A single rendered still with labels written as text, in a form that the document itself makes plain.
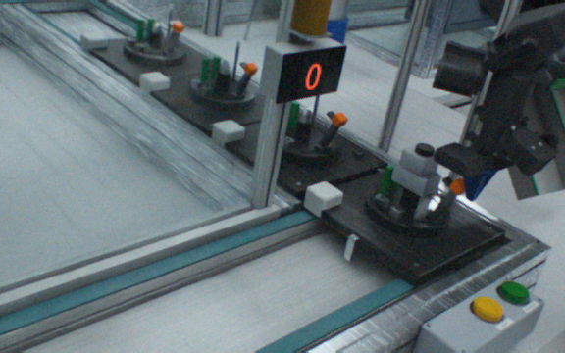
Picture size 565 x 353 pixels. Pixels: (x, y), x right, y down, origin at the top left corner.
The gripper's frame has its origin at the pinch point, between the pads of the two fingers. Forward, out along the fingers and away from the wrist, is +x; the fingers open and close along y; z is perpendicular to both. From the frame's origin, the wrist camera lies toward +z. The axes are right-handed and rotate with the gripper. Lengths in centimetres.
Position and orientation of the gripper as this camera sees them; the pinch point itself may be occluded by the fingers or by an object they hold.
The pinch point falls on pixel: (477, 179)
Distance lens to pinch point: 106.5
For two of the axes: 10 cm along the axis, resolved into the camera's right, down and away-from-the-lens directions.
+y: 7.3, -2.2, 6.5
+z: 6.6, 4.6, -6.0
